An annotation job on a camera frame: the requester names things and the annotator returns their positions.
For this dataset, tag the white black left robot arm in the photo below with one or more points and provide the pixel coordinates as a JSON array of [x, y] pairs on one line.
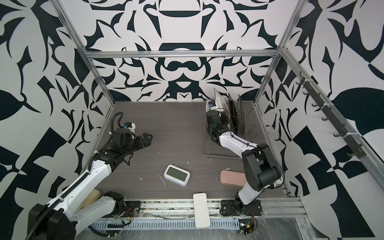
[[62, 218]]

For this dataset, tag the white rectangular box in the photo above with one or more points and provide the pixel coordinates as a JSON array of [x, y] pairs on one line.
[[201, 211]]

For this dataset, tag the chrome wire dish rack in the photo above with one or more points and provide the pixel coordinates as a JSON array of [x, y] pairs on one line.
[[232, 146]]

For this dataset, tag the black square plate gold rim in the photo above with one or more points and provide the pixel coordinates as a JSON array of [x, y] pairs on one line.
[[242, 124]]

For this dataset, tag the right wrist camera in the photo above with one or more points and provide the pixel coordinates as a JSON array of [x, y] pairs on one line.
[[212, 104]]

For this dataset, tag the white square plate black rim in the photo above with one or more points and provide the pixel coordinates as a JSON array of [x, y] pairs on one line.
[[221, 105]]

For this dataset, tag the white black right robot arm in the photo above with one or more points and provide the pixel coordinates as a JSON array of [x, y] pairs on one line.
[[262, 170]]

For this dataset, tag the aluminium cage frame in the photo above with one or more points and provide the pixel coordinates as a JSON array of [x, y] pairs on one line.
[[373, 162]]

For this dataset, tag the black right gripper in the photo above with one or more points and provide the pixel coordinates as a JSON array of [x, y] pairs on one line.
[[226, 118]]

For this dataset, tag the white digital clock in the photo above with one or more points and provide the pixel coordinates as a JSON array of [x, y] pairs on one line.
[[177, 175]]

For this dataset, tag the small circuit board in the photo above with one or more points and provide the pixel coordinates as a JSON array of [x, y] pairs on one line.
[[247, 226]]

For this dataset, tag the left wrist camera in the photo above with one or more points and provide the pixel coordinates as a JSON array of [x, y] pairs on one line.
[[130, 126]]

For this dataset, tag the small white round plate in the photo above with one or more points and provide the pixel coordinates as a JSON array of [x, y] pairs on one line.
[[207, 105]]

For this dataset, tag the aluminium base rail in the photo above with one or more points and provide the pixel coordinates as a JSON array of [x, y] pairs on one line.
[[184, 214]]

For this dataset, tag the pink flat case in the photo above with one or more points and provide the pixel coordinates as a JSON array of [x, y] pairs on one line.
[[232, 178]]

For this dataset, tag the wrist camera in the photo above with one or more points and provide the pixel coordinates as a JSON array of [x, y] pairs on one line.
[[130, 126], [212, 104]]

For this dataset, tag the beige foam roll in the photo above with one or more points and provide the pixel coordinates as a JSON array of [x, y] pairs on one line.
[[90, 199]]

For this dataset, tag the black wall hook rail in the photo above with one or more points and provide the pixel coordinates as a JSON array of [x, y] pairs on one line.
[[333, 115]]

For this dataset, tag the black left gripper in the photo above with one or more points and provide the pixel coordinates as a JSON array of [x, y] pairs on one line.
[[141, 144]]

